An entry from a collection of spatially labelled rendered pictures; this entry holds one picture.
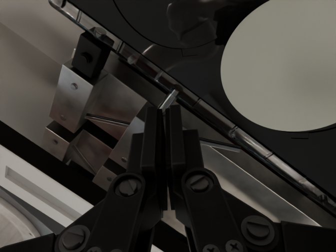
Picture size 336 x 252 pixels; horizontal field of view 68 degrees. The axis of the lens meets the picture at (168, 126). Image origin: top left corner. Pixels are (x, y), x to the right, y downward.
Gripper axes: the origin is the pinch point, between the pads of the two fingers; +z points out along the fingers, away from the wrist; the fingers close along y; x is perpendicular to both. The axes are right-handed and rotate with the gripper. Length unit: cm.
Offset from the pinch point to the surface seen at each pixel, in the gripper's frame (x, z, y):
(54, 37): -1.3, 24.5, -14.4
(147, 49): 0.9, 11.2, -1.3
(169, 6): 4.0, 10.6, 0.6
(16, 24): 0.2, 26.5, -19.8
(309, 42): 1.8, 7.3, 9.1
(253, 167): -13.2, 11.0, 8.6
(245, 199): -17.3, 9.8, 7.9
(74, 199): -13.2, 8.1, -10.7
